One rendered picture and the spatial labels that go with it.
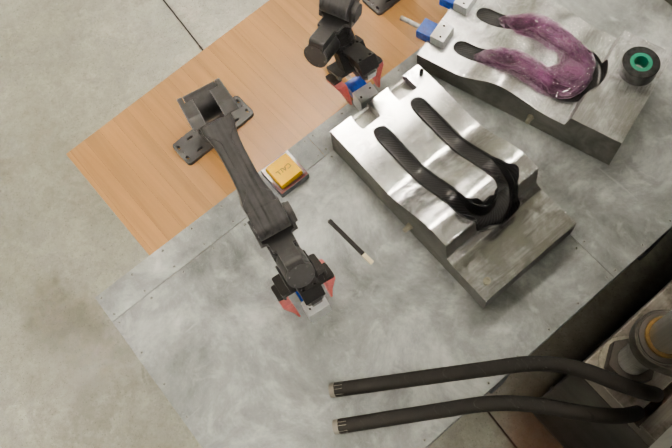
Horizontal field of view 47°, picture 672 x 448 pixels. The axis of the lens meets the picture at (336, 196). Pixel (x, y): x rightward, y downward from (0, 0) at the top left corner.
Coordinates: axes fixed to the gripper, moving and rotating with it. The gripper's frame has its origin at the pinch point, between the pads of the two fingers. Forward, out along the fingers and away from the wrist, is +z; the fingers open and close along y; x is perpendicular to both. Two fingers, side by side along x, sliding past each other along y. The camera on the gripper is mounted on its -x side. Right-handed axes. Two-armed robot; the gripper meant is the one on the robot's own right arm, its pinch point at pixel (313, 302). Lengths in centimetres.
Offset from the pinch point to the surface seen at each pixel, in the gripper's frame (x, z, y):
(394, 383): -20.7, 10.2, 5.1
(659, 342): -50, 1, 45
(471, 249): -8.1, 2.9, 33.8
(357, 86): 34, -19, 35
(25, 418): 77, 54, -91
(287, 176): 25.1, -13.2, 9.9
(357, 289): 1.0, 4.6, 9.7
